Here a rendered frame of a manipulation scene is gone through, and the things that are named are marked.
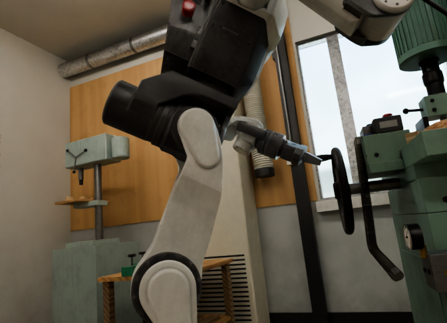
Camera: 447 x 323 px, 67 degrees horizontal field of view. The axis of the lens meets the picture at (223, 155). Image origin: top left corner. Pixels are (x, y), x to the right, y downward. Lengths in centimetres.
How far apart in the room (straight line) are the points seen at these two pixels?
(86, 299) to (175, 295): 205
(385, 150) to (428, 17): 45
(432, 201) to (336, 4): 54
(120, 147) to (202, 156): 209
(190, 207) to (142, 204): 247
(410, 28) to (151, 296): 110
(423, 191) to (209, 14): 69
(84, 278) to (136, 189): 94
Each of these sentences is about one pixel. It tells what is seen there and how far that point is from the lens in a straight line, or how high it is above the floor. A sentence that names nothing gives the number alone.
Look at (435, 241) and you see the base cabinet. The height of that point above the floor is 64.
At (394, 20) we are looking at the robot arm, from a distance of 78.
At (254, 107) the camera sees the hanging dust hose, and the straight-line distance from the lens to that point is 266.
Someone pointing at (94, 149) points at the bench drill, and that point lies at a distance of 295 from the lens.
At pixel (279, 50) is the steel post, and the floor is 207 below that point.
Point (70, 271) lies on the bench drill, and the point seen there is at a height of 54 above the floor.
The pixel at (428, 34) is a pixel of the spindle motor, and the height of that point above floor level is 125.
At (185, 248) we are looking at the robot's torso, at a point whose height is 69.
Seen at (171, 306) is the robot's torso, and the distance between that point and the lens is 72.
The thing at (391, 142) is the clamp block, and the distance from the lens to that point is 114.
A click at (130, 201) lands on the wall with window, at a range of 330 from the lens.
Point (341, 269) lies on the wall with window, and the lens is 263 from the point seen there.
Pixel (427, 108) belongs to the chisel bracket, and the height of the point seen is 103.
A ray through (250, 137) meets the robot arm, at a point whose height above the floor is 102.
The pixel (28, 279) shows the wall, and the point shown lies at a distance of 350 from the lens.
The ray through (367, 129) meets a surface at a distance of 118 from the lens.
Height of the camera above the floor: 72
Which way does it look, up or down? 12 degrees up
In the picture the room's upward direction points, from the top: 6 degrees counter-clockwise
